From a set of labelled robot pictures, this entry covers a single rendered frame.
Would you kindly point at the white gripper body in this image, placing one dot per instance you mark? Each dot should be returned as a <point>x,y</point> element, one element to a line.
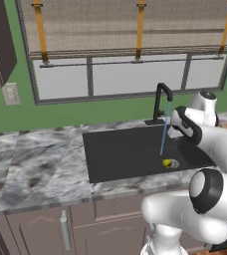
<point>174,132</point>

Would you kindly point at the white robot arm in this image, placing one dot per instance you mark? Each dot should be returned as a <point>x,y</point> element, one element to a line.
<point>215,146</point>

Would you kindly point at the black sink faucet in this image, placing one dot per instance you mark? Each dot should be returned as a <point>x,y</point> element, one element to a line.
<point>158,106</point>

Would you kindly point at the silver sink drain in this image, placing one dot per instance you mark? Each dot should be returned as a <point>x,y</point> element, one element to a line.
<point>175,163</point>

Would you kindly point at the yellow pear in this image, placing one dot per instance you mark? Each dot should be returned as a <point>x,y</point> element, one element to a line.
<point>166,163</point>

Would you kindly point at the black sink basin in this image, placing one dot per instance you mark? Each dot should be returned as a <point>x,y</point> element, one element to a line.
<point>125,156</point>

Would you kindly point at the blue water stream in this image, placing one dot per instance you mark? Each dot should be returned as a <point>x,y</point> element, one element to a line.
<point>164,132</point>

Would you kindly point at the grey framed window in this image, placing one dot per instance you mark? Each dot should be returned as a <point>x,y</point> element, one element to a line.
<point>125,78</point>

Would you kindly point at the brown drawer front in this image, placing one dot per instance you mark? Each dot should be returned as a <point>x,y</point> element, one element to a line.
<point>118,207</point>

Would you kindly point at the brown cupboard door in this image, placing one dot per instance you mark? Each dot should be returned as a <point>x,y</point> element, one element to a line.
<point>36,232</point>
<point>112,237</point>

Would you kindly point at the beige window blind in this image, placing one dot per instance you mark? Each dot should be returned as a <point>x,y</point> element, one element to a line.
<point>92,26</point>

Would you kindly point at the white wall outlet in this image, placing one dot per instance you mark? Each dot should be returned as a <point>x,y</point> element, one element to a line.
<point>11,94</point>

